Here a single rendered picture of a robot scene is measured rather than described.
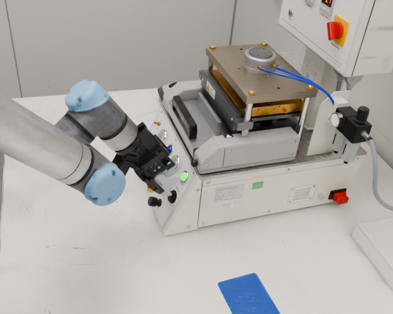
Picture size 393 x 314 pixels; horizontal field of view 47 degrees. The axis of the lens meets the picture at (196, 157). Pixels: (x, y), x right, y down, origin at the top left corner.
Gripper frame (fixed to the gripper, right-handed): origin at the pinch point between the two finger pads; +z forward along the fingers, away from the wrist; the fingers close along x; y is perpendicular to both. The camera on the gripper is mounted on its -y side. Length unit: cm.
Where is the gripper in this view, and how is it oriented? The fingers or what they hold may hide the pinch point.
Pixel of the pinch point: (165, 192)
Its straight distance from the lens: 112.0
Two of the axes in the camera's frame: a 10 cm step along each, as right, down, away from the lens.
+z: 4.8, 5.8, 6.6
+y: 8.2, -5.7, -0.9
